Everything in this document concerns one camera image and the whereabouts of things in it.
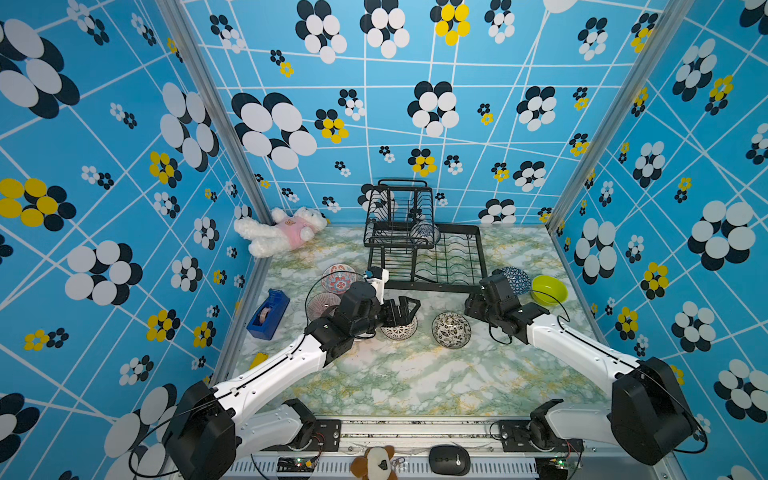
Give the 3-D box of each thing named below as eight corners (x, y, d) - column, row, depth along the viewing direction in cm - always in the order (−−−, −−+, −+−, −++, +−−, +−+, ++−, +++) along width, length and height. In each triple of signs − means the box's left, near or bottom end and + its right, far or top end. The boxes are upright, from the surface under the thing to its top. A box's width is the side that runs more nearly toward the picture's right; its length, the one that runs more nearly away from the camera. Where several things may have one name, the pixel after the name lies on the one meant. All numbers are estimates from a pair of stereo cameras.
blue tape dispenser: (253, 338, 92) (245, 329, 87) (275, 298, 101) (269, 287, 96) (270, 342, 91) (262, 333, 86) (291, 302, 100) (285, 291, 95)
